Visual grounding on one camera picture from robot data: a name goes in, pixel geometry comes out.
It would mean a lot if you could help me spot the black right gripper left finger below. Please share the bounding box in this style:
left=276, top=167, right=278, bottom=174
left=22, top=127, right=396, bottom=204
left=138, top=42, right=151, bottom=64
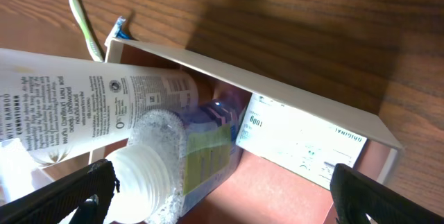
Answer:
left=1, top=159, right=120, bottom=224

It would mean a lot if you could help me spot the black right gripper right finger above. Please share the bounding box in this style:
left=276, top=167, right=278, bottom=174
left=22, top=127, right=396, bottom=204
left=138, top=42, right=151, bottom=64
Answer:
left=330, top=164, right=443, bottom=224

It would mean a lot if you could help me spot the white Pantene conditioner tube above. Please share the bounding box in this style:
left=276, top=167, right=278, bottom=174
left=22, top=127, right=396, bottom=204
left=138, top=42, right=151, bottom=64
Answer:
left=1, top=49, right=198, bottom=167

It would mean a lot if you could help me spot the clear blue spray bottle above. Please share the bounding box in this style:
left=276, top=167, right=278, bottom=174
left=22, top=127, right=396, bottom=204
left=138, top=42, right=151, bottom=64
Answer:
left=0, top=99, right=244, bottom=224

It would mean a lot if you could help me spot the white box pink inside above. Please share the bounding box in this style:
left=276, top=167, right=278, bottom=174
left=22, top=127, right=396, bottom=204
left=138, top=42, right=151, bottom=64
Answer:
left=105, top=38, right=403, bottom=223

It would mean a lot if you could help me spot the white green soap box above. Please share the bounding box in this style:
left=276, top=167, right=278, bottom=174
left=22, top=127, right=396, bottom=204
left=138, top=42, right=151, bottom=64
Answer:
left=237, top=94, right=367, bottom=189

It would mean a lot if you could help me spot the green white toothbrush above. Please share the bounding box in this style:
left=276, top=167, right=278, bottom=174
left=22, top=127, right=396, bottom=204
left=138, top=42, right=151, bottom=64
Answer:
left=69, top=0, right=104, bottom=62

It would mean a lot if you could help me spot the blue disposable razor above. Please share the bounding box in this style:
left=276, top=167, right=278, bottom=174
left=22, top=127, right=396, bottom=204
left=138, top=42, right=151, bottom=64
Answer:
left=105, top=16, right=132, bottom=47

